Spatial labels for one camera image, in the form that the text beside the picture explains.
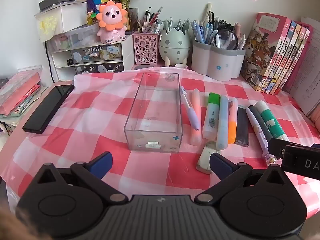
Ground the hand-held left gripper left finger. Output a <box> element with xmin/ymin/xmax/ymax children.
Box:
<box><xmin>30</xmin><ymin>151</ymin><xmax>128</xmax><ymax>204</ymax></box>

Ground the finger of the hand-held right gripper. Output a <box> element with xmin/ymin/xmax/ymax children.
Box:
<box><xmin>268</xmin><ymin>137</ymin><xmax>290</xmax><ymax>158</ymax></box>

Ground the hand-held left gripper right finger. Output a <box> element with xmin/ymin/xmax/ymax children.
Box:
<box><xmin>195</xmin><ymin>152</ymin><xmax>295</xmax><ymax>204</ymax></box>

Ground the white eraser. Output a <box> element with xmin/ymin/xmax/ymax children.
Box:
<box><xmin>196</xmin><ymin>141</ymin><xmax>220</xmax><ymax>175</ymax></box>

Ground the green glue stick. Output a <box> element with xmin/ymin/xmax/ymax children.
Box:
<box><xmin>255</xmin><ymin>100</ymin><xmax>290</xmax><ymax>142</ymax></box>

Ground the purple pen with charm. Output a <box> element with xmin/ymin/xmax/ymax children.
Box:
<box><xmin>246</xmin><ymin>107</ymin><xmax>278</xmax><ymax>166</ymax></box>

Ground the dark grey pen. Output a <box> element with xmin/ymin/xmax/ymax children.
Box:
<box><xmin>249</xmin><ymin>105</ymin><xmax>273</xmax><ymax>145</ymax></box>

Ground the orange highlighter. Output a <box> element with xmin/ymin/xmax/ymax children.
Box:
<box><xmin>227</xmin><ymin>98</ymin><xmax>238</xmax><ymax>144</ymax></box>

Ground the dark refill case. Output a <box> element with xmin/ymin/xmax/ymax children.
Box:
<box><xmin>235</xmin><ymin>105</ymin><xmax>250</xmax><ymax>147</ymax></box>

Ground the light blue highlighter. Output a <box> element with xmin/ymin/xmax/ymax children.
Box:
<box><xmin>216</xmin><ymin>95</ymin><xmax>229</xmax><ymax>150</ymax></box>

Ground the peach highlighter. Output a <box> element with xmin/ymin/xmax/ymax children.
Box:
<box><xmin>191</xmin><ymin>89</ymin><xmax>202</xmax><ymax>145</ymax></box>

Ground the green cap highlighter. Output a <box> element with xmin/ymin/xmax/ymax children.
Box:
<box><xmin>202</xmin><ymin>92</ymin><xmax>220</xmax><ymax>140</ymax></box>

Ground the purple grip ballpoint pen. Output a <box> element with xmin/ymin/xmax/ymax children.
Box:
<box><xmin>180</xmin><ymin>86</ymin><xmax>200</xmax><ymax>130</ymax></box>

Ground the clear plastic storage box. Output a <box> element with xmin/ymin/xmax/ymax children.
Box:
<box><xmin>124</xmin><ymin>72</ymin><xmax>184</xmax><ymax>153</ymax></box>

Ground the pink checked tablecloth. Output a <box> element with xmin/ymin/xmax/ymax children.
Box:
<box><xmin>0</xmin><ymin>66</ymin><xmax>320</xmax><ymax>222</ymax></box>

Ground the black flat case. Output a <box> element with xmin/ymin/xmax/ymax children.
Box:
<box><xmin>22</xmin><ymin>84</ymin><xmax>75</xmax><ymax>134</ymax></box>

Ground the pink comic book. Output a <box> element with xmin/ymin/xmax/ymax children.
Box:
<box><xmin>276</xmin><ymin>27</ymin><xmax>312</xmax><ymax>95</ymax></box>
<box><xmin>241</xmin><ymin>12</ymin><xmax>292</xmax><ymax>92</ymax></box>
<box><xmin>265</xmin><ymin>21</ymin><xmax>298</xmax><ymax>93</ymax></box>
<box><xmin>271</xmin><ymin>24</ymin><xmax>304</xmax><ymax>94</ymax></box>

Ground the white grey pen holder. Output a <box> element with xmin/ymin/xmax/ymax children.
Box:
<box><xmin>191</xmin><ymin>40</ymin><xmax>247</xmax><ymax>82</ymax></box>

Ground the white drawer cabinet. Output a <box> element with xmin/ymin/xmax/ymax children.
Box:
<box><xmin>46</xmin><ymin>26</ymin><xmax>135</xmax><ymax>82</ymax></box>

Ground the stack of pink books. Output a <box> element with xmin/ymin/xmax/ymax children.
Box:
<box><xmin>0</xmin><ymin>71</ymin><xmax>43</xmax><ymax>117</ymax></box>

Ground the black magnifying glass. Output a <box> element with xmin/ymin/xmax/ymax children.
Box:
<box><xmin>214</xmin><ymin>29</ymin><xmax>239</xmax><ymax>50</ymax></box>

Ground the pink perforated pen holder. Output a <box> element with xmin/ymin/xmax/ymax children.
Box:
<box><xmin>132</xmin><ymin>32</ymin><xmax>160</xmax><ymax>65</ymax></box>

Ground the egg-shaped pen holder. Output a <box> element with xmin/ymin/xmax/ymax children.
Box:
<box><xmin>159</xmin><ymin>27</ymin><xmax>190</xmax><ymax>68</ymax></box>

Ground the bunch of blue and black pens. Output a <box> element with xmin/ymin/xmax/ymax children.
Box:
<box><xmin>191</xmin><ymin>2</ymin><xmax>247</xmax><ymax>50</ymax></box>

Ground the pink lion toy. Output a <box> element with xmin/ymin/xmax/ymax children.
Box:
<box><xmin>96</xmin><ymin>1</ymin><xmax>128</xmax><ymax>44</ymax></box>

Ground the bunch of grey click pens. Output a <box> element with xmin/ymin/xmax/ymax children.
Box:
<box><xmin>160</xmin><ymin>17</ymin><xmax>192</xmax><ymax>35</ymax></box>

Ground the small figurine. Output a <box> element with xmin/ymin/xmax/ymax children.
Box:
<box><xmin>86</xmin><ymin>10</ymin><xmax>97</xmax><ymax>26</ymax></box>

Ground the yellowish plastic bag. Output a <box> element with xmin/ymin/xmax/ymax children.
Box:
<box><xmin>35</xmin><ymin>14</ymin><xmax>61</xmax><ymax>42</ymax></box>

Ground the clear jar with brown contents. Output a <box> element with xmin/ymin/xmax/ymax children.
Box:
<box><xmin>125</xmin><ymin>7</ymin><xmax>139</xmax><ymax>32</ymax></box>

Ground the white cardboard box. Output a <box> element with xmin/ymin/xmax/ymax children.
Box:
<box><xmin>35</xmin><ymin>0</ymin><xmax>100</xmax><ymax>36</ymax></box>

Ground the bunch of dark and red pens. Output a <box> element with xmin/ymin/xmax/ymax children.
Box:
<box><xmin>136</xmin><ymin>6</ymin><xmax>163</xmax><ymax>34</ymax></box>

